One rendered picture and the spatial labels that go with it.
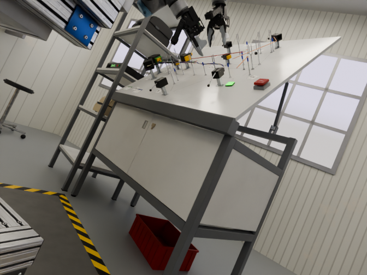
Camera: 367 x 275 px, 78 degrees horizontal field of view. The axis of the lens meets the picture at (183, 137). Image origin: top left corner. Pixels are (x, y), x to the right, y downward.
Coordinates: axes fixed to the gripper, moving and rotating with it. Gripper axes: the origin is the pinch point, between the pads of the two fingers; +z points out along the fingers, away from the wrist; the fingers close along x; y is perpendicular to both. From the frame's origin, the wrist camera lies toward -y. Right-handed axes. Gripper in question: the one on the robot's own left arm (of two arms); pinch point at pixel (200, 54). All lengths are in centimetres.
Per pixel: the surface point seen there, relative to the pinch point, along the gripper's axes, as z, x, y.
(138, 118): 13, 31, -50
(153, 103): 8.7, 20.1, -34.6
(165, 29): -34, 112, 0
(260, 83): 25.2, -10.1, 15.9
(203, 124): 25.5, -17.7, -16.1
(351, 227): 218, 66, 56
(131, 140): 21, 24, -59
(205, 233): 63, -33, -40
